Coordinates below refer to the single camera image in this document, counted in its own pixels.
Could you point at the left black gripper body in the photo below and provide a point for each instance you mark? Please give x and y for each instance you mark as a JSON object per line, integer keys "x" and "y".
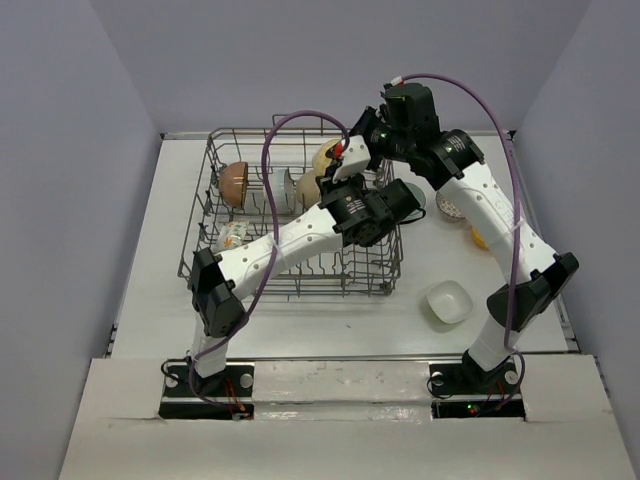
{"x": 326, "y": 183}

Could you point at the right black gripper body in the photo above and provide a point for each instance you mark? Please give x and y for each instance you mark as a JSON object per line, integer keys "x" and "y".
{"x": 389, "y": 142}

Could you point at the yellow sun patterned bowl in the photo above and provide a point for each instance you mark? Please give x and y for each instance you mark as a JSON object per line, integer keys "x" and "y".
{"x": 321, "y": 160}

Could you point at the white round bowl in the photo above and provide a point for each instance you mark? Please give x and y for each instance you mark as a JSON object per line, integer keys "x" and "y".
{"x": 307, "y": 190}
{"x": 283, "y": 190}

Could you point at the floral leaf patterned bowl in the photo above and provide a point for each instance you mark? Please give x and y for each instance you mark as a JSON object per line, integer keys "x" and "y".
{"x": 232, "y": 235}

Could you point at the brown wooden bowl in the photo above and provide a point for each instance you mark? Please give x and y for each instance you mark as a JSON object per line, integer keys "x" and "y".
{"x": 233, "y": 184}

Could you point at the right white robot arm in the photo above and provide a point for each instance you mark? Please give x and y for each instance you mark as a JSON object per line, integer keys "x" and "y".
{"x": 534, "y": 272}

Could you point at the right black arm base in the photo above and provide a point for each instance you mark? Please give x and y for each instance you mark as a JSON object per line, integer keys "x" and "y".
{"x": 463, "y": 390}

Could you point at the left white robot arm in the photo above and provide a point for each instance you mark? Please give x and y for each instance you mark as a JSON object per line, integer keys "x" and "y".
{"x": 227, "y": 285}

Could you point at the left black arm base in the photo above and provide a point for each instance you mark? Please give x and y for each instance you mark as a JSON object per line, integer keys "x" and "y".
{"x": 225, "y": 396}

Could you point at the light teal bowl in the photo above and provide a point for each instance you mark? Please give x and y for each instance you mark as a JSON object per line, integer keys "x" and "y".
{"x": 420, "y": 212}

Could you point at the dark geometric patterned bowl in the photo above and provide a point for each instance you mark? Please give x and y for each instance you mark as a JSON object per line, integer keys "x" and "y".
{"x": 448, "y": 211}

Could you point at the orange yellow bowl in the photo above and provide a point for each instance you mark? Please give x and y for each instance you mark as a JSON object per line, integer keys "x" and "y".
{"x": 478, "y": 239}

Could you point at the white square bowl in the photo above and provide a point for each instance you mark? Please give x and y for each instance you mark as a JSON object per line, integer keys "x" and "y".
{"x": 450, "y": 302}

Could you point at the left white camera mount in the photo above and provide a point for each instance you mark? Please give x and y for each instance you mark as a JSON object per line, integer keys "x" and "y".
{"x": 352, "y": 158}

